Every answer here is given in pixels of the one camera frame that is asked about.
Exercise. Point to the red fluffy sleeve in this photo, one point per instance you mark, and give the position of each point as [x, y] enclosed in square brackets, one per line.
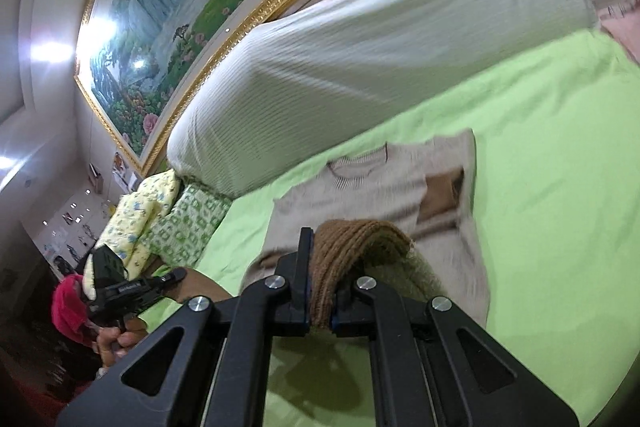
[69, 312]

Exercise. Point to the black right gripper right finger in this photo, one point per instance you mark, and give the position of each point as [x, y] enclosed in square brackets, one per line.
[432, 365]

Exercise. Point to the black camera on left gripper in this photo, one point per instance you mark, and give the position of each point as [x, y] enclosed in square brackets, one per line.
[107, 268]

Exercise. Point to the pink cloth at bed edge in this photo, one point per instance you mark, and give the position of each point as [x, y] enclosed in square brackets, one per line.
[621, 21]

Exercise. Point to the white striped bolster headboard cushion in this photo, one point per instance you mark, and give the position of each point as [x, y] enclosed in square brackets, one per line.
[298, 86]

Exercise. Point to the beige brown knit sweater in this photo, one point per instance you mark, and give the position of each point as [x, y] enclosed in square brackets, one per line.
[425, 189]

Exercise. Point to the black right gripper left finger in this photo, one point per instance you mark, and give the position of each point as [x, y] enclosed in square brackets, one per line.
[208, 364]

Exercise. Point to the green white patterned pillow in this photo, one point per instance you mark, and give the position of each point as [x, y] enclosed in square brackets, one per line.
[180, 238]

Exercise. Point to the person's left hand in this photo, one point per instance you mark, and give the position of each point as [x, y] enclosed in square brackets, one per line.
[114, 343]

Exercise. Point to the yellow floral quilt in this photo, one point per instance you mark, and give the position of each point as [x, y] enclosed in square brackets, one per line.
[134, 217]

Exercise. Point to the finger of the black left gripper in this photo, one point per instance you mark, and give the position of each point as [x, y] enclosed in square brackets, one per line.
[168, 282]

